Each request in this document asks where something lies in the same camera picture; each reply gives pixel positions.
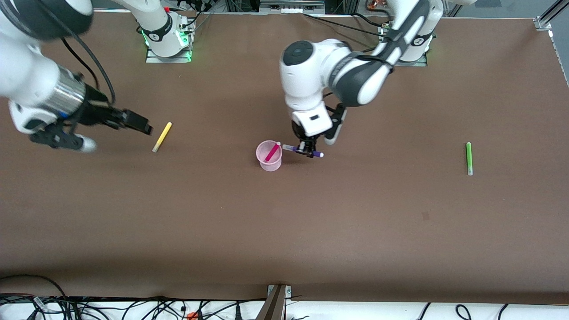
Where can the pink marker pen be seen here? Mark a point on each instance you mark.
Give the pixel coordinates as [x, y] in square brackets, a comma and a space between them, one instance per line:
[272, 153]

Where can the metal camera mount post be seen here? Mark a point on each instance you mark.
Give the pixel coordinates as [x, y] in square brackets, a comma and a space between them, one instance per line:
[273, 306]

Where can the green marker pen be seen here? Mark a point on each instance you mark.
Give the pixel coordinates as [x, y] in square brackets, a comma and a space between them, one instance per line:
[469, 158]

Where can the brown table cover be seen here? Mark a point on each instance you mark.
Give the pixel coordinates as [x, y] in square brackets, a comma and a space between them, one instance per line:
[311, 222]

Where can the purple marker pen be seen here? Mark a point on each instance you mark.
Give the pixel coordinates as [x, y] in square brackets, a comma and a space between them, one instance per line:
[319, 154]

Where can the pink plastic cup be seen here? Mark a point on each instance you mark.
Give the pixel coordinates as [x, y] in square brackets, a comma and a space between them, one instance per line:
[266, 166]

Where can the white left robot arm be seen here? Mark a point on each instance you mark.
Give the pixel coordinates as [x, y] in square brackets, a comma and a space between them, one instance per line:
[311, 66]

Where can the silver metal box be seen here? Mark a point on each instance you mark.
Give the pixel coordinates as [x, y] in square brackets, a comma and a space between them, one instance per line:
[291, 5]

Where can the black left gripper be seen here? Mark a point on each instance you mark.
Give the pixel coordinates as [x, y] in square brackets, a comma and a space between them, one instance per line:
[298, 130]

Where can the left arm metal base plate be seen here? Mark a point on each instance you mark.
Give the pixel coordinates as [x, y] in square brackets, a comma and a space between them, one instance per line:
[415, 63]

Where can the aluminium frame rail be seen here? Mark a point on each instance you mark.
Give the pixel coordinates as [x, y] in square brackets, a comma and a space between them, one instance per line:
[553, 13]

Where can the yellow marker pen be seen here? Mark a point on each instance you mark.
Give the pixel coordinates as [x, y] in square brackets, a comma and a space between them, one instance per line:
[162, 137]

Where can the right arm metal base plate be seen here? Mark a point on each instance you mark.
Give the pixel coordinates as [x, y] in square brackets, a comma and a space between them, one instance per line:
[169, 59]

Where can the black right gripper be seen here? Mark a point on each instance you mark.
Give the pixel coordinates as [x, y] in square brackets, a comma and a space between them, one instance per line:
[95, 110]

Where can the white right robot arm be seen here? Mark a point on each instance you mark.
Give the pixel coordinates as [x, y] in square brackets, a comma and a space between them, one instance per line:
[26, 75]

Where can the metal table corner bracket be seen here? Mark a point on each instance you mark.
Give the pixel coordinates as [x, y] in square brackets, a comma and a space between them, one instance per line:
[542, 23]

